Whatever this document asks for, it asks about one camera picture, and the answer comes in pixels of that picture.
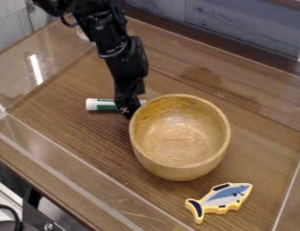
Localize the clear acrylic tray wall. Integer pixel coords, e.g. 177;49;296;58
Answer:
0;112;193;231

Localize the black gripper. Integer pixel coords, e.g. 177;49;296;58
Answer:
98;36;149;119

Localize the brown wooden bowl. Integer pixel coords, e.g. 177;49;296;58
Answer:
130;94;232;181

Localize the black cable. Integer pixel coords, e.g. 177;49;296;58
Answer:
0;203;23;231

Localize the yellow blue fish toy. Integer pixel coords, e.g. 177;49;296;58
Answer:
185;182;253;224

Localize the green white marker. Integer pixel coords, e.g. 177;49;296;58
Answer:
85;97;148;113

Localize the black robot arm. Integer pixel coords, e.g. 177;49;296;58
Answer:
33;0;149;119

